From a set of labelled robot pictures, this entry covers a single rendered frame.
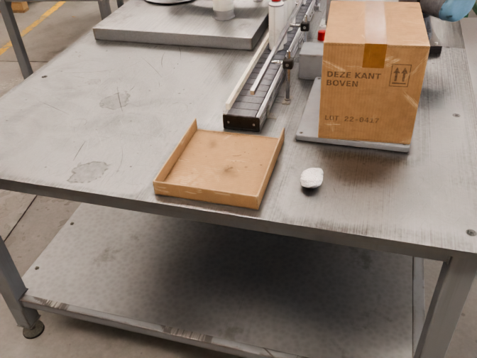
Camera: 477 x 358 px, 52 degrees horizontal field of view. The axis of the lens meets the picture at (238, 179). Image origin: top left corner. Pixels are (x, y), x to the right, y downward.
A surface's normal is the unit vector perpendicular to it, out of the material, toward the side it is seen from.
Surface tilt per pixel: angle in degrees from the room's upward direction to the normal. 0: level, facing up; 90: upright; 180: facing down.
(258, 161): 0
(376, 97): 90
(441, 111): 0
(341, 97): 90
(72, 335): 0
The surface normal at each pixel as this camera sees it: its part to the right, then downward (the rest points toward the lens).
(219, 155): -0.05, -0.79
